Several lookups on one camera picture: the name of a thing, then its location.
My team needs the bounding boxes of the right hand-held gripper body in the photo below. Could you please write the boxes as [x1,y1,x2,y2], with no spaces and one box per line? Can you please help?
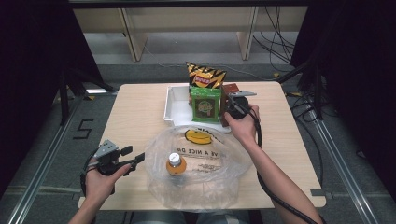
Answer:
[225,90,258,121]

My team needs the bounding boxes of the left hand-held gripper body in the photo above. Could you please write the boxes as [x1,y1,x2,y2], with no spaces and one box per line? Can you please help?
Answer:
[92,139,125,176]

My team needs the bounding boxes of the brown drink carton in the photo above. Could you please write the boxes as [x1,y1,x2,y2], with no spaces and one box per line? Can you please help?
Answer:
[219,83,241,128]

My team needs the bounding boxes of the green snack packet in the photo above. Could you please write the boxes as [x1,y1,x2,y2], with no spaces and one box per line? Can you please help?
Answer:
[190,86,222,123]

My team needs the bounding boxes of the black yellow chip bag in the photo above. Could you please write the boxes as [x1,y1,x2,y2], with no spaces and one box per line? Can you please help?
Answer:
[186,61,228,105]

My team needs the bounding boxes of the white plastic bin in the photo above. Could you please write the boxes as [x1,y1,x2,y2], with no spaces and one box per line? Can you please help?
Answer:
[163,85,233,134]

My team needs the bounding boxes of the clear plastic shopping bag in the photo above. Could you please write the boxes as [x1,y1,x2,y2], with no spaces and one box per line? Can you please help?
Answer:
[144,125,254,213]

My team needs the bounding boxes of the person's right hand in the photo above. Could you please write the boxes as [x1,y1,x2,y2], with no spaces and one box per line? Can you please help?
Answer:
[223,104,262,147]

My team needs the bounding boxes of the person's left hand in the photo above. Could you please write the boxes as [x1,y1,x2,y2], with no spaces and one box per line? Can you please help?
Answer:
[85,162,133,206]

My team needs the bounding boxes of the orange juice bottle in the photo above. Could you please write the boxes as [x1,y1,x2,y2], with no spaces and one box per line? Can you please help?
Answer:
[165,152,188,177]

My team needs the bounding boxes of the black metal stand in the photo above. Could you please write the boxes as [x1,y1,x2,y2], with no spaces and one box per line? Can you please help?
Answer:
[57,66,118,125]
[276,60,325,121]

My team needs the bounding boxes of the light wooden desk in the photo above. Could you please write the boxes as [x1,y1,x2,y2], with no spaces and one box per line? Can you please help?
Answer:
[73,6,309,63]

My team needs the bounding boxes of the black curtain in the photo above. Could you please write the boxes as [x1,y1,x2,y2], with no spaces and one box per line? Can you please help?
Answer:
[0,0,105,200]
[290,0,396,200]

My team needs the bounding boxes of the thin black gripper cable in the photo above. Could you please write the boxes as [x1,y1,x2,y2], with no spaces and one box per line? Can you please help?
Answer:
[79,148,101,198]

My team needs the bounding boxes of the aluminium floor rail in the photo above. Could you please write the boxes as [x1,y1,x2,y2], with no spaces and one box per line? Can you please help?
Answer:
[6,94,87,224]
[311,119,381,224]

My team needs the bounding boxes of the looped black floor cables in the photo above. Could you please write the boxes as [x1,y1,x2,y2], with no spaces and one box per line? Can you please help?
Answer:
[286,90,319,124]

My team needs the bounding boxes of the bundle of black floor cables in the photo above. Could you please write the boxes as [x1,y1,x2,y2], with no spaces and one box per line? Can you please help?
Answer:
[252,6,297,73]

